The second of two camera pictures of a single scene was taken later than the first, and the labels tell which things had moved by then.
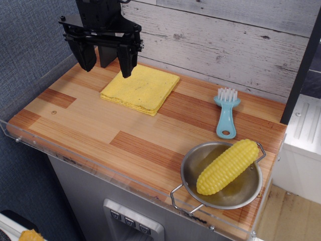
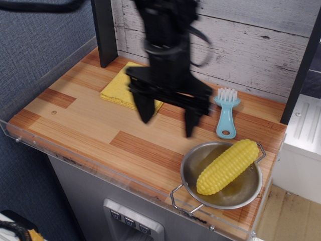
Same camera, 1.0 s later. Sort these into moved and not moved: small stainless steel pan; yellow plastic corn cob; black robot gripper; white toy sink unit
Moved: black robot gripper
Not moved: white toy sink unit; yellow plastic corn cob; small stainless steel pan
